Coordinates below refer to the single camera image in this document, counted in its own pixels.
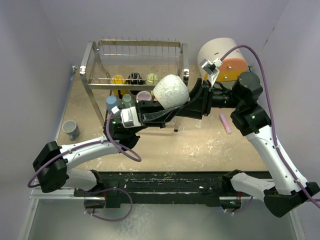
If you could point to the teal cup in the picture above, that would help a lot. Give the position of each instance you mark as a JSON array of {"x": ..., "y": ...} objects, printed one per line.
[{"x": 128, "y": 101}]

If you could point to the yellow mug black handle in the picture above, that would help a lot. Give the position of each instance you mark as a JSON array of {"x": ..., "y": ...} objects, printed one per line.
[{"x": 119, "y": 80}]

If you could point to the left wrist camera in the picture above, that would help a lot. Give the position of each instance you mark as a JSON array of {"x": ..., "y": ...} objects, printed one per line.
[{"x": 129, "y": 116}]

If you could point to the round drawer box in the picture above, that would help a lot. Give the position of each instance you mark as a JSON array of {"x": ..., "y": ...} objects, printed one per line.
[{"x": 232, "y": 65}]

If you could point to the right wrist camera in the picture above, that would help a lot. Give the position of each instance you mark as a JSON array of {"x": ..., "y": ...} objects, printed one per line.
[{"x": 212, "y": 69}]

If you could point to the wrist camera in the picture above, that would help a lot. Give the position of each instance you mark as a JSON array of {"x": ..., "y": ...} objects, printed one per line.
[
  {"x": 212, "y": 69},
  {"x": 129, "y": 116}
]

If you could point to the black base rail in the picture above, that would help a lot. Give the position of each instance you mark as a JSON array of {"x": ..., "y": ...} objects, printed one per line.
[{"x": 163, "y": 187}]

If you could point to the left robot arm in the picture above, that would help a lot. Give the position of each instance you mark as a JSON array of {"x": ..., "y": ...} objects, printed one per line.
[{"x": 56, "y": 165}]

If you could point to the small grey cup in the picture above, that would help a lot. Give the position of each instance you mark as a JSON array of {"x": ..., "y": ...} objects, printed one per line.
[{"x": 71, "y": 128}]

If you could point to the lime green mug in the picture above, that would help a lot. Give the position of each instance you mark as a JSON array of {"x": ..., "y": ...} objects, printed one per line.
[{"x": 152, "y": 79}]

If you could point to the purple mug black handle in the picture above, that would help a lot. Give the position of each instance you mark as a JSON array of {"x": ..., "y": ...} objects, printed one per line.
[{"x": 144, "y": 96}]

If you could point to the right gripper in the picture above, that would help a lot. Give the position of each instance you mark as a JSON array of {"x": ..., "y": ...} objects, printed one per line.
[{"x": 198, "y": 101}]

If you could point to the black mug white interior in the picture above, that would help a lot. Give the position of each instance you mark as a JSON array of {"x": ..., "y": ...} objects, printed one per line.
[{"x": 135, "y": 79}]

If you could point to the aluminium frame rail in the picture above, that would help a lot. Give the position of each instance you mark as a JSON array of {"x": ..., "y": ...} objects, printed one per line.
[{"x": 62, "y": 194}]

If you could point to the pink tube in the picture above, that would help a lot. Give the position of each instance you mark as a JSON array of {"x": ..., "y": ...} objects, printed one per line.
[{"x": 225, "y": 123}]

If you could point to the metal dish rack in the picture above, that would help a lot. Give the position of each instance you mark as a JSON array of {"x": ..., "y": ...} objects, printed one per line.
[{"x": 109, "y": 57}]

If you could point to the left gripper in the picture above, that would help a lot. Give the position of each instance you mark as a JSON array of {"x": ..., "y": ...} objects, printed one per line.
[{"x": 159, "y": 114}]

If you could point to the blue cup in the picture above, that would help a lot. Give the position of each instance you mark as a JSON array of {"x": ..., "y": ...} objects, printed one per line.
[{"x": 111, "y": 102}]

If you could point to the grey speckled mug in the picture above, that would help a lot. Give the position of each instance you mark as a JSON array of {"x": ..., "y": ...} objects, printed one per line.
[{"x": 171, "y": 92}]

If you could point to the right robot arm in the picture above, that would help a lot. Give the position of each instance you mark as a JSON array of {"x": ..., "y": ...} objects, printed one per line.
[{"x": 289, "y": 188}]

